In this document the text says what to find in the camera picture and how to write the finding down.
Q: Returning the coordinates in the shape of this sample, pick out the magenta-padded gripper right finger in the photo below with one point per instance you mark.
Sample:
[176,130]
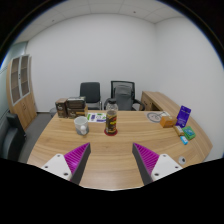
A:
[165,166]

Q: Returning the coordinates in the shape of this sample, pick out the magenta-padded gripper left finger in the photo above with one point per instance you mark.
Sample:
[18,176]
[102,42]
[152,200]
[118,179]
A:
[58,165]

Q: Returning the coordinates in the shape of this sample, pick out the clear black-capped drink bottle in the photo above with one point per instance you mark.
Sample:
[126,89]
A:
[111,120]

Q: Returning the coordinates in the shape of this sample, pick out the small white tape roll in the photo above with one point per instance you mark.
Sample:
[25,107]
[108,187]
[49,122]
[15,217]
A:
[182,160]

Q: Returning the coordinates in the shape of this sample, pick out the small blue box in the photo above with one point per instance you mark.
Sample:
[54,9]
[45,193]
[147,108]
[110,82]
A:
[184,140]

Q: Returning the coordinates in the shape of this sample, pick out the small tan box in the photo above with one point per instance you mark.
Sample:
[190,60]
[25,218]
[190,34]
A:
[178,130]

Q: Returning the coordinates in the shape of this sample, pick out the green flat box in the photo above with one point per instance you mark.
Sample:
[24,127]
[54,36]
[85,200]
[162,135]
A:
[189,133]

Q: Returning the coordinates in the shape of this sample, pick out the orange wooden box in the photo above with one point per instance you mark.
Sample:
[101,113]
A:
[168,121]

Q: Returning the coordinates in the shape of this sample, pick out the white ceramic mug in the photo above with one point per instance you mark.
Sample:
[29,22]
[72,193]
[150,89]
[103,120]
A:
[81,126]

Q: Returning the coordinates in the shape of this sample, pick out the purple standing card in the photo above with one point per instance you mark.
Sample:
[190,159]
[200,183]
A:
[183,116]

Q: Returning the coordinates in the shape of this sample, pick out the grey waste bin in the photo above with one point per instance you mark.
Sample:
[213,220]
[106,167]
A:
[53,111]

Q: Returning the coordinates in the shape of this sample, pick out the black leather armchair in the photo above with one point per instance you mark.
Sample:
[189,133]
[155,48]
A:
[10,138]

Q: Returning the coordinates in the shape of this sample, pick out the kraft cardboard box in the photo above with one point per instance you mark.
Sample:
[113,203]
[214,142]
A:
[78,113]

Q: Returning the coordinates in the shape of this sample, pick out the flat dark brown box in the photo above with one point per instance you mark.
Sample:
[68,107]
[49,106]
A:
[76,102]

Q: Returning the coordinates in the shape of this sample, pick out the wooden shelf cabinet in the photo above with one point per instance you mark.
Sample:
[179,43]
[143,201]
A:
[25,108]

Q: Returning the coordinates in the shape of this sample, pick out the black mesh office chair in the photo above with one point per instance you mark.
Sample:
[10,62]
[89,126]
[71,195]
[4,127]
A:
[138,105]

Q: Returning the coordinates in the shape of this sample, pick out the wooden side desk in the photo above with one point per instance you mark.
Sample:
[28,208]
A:
[156,98]

